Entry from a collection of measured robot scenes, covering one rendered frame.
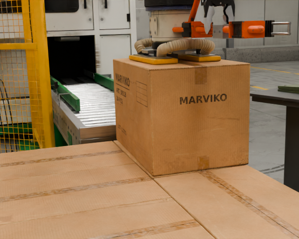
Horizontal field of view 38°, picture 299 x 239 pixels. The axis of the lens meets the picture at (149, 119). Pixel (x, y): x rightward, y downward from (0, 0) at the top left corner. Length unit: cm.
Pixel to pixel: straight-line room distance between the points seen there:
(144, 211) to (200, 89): 52
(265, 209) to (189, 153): 42
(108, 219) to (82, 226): 8
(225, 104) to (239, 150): 20
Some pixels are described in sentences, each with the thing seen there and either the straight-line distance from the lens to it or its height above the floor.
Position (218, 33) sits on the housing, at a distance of 148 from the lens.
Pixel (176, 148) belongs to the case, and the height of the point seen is 64.
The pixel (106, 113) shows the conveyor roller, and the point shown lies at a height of 54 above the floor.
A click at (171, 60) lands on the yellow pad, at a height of 96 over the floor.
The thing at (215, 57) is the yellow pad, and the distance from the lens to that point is 182.
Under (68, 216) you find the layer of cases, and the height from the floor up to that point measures 54.
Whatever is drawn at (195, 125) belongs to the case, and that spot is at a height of 72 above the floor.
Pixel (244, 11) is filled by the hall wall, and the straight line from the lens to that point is 1262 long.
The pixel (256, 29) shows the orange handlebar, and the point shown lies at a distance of 132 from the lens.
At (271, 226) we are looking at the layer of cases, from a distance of 129.
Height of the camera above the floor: 109
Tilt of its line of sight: 12 degrees down
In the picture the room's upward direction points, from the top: 2 degrees counter-clockwise
